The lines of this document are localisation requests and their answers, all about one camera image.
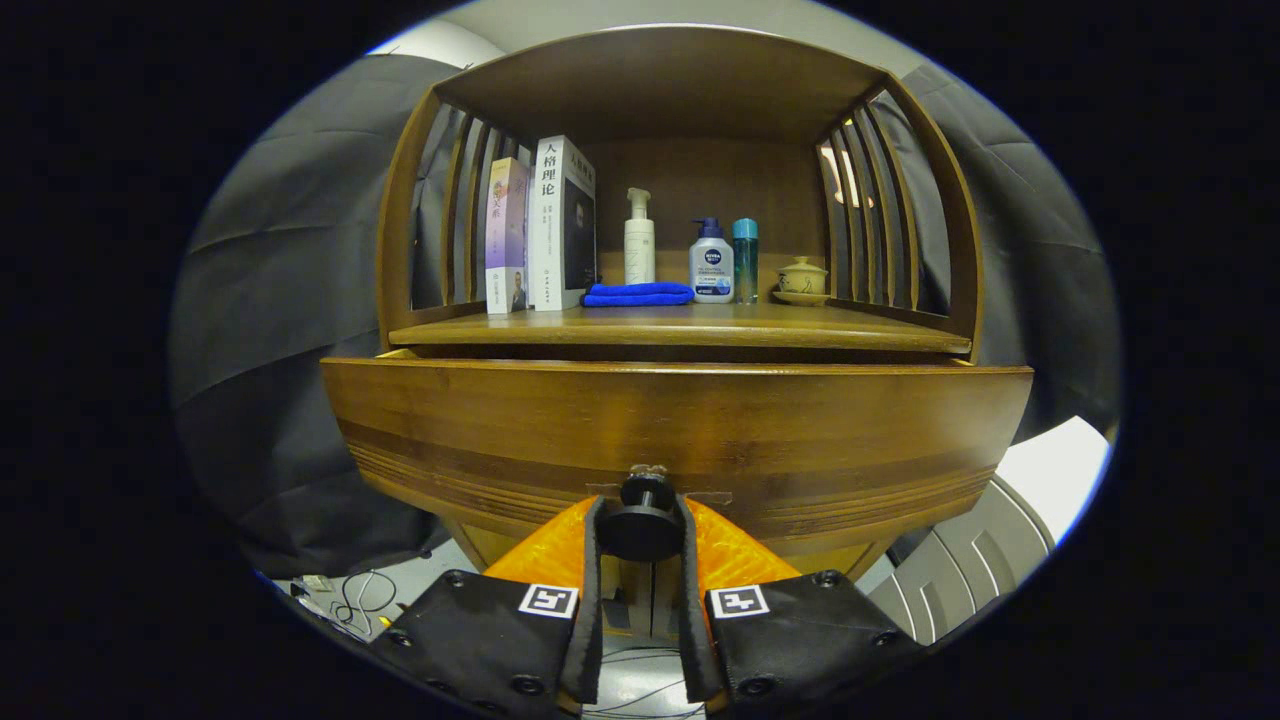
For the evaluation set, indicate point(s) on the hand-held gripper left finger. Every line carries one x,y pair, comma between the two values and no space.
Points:
593,600

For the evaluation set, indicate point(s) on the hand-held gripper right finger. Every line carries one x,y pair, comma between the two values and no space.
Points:
690,610

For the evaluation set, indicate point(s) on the black round drawer knob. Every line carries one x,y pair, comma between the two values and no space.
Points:
640,530

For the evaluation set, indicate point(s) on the brown wooden drawer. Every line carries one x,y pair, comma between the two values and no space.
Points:
600,420

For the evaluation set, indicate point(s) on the wooden cabinet door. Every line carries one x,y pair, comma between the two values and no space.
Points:
666,600
628,585

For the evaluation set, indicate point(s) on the brown wooden countertop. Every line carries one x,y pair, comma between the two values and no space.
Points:
700,325

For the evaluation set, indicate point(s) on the brown wooden cabinet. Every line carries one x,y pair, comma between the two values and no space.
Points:
660,90

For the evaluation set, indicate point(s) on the blue folded cloth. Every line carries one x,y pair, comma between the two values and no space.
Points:
640,294

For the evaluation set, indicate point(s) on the white bottle with blue cap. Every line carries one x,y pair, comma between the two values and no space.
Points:
711,275

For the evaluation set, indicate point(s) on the yellow lidded teacup with saucer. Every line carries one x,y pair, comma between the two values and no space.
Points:
802,278

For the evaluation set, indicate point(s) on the white pump bottle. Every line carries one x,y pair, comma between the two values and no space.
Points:
640,250

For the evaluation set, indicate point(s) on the teal slim bottle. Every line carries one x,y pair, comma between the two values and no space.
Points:
745,260

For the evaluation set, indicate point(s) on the white and black book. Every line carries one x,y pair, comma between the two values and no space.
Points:
545,240

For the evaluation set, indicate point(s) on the purple book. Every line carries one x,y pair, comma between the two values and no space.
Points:
505,230

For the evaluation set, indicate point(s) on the white and grey appliance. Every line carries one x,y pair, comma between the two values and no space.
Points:
1050,470

